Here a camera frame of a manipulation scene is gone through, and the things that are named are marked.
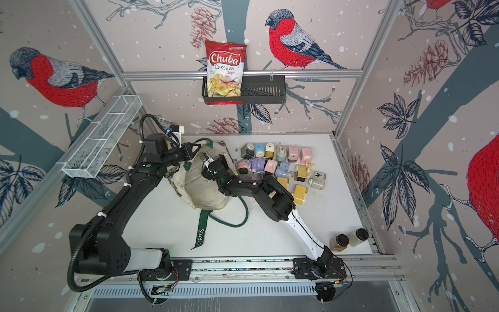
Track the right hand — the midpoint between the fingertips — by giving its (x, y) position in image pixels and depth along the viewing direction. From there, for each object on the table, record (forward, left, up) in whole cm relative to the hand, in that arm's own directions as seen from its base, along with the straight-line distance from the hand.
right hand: (212, 160), depth 99 cm
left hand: (-6, -1, +21) cm, 22 cm away
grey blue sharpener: (-3, -37, -3) cm, 37 cm away
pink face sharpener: (-3, -17, -2) cm, 17 cm away
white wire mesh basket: (-18, +39, +23) cm, 49 cm away
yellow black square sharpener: (-3, -47, -4) cm, 47 cm away
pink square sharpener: (+6, -49, -2) cm, 50 cm away
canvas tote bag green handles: (-13, +5, -9) cm, 16 cm away
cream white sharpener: (-8, -54, -4) cm, 55 cm away
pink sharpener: (+7, -42, -2) cm, 43 cm away
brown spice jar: (-38, -56, +1) cm, 68 cm away
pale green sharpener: (+7, -36, -1) cm, 37 cm away
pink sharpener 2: (-1, -31, -2) cm, 31 cm away
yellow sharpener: (+10, -30, -3) cm, 32 cm away
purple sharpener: (0, -24, -3) cm, 24 cm away
